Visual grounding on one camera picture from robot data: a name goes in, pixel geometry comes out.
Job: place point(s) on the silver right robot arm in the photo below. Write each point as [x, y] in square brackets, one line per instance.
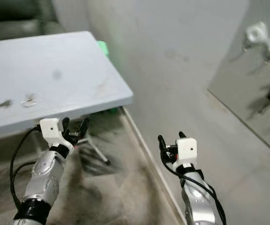
[195, 201]

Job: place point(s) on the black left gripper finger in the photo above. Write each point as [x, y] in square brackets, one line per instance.
[65, 125]
[84, 128]

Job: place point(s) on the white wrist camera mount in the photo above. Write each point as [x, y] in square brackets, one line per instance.
[187, 149]
[49, 128]

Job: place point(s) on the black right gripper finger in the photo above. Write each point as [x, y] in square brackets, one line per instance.
[182, 135]
[162, 146]

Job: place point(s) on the dark green leather sofa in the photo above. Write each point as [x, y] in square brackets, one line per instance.
[13, 11]

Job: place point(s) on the shiny metal wall panel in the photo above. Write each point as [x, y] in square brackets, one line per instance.
[247, 84]

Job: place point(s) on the white folding table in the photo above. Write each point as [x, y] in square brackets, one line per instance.
[83, 79]

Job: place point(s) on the white wall skirting strip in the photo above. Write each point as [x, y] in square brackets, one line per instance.
[149, 164]

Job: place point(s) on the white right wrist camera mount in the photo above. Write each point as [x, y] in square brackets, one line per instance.
[187, 149]

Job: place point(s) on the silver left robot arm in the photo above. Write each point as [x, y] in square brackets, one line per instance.
[43, 178]

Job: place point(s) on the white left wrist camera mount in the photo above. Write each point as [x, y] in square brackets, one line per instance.
[49, 128]

